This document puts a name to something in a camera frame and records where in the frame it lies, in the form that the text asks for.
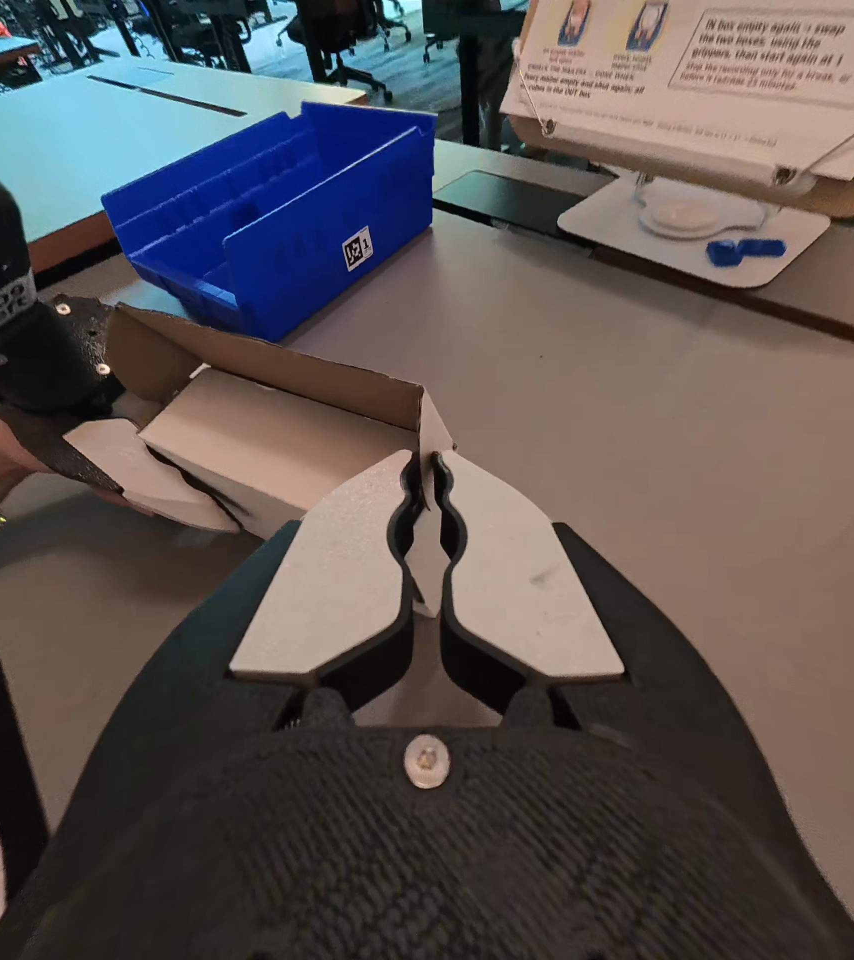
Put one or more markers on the blue plastic bin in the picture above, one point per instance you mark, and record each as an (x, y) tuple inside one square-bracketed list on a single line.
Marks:
[(269, 225)]

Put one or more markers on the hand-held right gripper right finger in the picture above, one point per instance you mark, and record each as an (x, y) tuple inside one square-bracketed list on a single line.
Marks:
[(532, 600)]

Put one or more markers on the black office chair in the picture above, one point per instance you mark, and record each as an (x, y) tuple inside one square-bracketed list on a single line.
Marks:
[(74, 26), (344, 37)]

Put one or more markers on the white cardboard mailer box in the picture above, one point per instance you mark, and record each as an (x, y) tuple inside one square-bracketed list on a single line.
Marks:
[(284, 435)]

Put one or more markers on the printed instruction sheet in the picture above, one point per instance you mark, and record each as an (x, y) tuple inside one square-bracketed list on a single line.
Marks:
[(734, 67)]

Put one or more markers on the blue plastic clip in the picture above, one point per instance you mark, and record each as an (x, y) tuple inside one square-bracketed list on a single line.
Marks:
[(725, 253), (763, 247)]

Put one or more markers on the grey office desk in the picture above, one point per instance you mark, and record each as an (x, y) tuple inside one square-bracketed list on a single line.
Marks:
[(59, 135)]

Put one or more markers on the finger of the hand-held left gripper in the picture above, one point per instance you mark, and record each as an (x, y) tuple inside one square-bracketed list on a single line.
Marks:
[(138, 411), (157, 487)]

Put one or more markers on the white display stand base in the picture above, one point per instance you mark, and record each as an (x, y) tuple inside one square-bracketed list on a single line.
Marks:
[(772, 247)]

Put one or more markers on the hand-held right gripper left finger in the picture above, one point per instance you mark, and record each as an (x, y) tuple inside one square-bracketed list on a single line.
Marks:
[(322, 600)]

